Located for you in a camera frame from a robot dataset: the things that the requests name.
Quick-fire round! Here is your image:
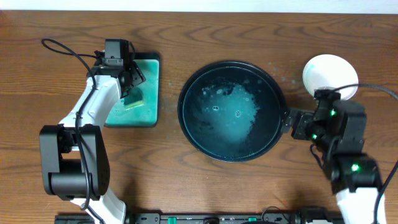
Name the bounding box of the yellow green sponge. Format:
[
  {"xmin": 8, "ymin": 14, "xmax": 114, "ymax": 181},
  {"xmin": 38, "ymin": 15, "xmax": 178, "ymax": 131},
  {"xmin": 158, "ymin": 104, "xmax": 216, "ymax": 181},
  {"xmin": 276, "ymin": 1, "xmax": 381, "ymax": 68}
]
[{"xmin": 124, "ymin": 88, "xmax": 144, "ymax": 110}]

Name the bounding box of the white plate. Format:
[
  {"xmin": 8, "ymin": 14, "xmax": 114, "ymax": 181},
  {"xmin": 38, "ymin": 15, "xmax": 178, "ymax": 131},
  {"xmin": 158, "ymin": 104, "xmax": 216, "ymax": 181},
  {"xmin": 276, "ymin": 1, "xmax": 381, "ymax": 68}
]
[{"xmin": 302, "ymin": 54, "xmax": 359, "ymax": 96}]

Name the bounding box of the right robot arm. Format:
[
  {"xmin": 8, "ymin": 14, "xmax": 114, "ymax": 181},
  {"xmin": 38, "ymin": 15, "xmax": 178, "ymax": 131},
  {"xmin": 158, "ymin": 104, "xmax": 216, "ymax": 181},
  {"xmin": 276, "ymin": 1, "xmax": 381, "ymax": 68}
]
[{"xmin": 285, "ymin": 98, "xmax": 387, "ymax": 223}]

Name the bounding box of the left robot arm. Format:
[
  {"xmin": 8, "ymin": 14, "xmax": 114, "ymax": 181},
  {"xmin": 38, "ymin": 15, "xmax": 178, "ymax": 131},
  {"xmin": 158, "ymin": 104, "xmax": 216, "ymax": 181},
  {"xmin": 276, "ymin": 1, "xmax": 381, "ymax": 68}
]
[{"xmin": 39, "ymin": 59, "xmax": 146, "ymax": 223}]

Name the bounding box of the rectangular tray with soapy water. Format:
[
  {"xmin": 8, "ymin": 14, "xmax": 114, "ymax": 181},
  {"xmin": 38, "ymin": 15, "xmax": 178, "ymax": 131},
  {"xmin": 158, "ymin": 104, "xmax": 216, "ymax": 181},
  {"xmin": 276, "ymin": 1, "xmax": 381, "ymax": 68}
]
[{"xmin": 105, "ymin": 52, "xmax": 161, "ymax": 128}]

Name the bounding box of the round dark tray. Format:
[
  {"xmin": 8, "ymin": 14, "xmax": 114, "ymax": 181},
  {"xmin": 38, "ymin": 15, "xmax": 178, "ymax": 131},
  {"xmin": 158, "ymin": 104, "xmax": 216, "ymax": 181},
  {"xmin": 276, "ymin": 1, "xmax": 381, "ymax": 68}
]
[{"xmin": 177, "ymin": 60, "xmax": 288, "ymax": 162}]

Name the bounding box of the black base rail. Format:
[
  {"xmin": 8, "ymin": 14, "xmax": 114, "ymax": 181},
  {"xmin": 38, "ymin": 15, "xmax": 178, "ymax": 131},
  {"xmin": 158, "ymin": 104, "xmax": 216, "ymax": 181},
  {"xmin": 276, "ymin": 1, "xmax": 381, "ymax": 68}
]
[{"xmin": 54, "ymin": 212, "xmax": 343, "ymax": 224}]

